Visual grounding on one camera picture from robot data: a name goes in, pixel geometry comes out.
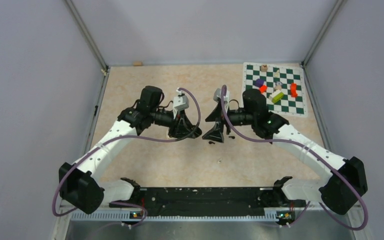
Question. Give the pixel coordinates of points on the yellow-green block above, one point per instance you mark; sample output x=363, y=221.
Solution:
x=276, y=96

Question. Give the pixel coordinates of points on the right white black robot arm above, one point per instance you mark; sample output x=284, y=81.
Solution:
x=342, y=182

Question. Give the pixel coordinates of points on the small beige chess piece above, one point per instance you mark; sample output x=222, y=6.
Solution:
x=277, y=74

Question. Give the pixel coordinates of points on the right circuit board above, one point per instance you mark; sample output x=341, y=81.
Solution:
x=285, y=216

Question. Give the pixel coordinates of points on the green white chessboard mat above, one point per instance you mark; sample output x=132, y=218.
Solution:
x=292, y=106

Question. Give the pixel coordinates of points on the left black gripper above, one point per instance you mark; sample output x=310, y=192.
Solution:
x=181, y=127

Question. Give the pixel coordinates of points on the wooden cube with mark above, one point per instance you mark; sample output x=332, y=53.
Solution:
x=264, y=68

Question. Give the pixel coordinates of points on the large red block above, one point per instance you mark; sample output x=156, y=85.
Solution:
x=293, y=90

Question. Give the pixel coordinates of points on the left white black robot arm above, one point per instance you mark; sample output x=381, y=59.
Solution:
x=145, y=120

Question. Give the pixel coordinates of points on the left circuit board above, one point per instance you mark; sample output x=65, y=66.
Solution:
x=136, y=214

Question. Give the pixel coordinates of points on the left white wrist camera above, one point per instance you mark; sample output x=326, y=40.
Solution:
x=180, y=103

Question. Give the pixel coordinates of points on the cork piece at wall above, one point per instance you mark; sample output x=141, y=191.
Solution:
x=137, y=63

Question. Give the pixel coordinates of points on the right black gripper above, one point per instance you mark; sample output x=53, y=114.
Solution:
x=216, y=133

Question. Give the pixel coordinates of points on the purple block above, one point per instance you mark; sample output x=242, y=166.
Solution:
x=259, y=82

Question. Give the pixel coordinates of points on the circuit board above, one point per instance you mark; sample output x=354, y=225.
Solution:
x=285, y=216
x=136, y=214

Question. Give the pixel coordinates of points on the white earbud charging case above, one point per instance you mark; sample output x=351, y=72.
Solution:
x=168, y=135

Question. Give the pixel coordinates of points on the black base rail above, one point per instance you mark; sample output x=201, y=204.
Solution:
x=205, y=201

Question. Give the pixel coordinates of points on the small red block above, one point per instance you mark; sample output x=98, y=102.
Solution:
x=263, y=89

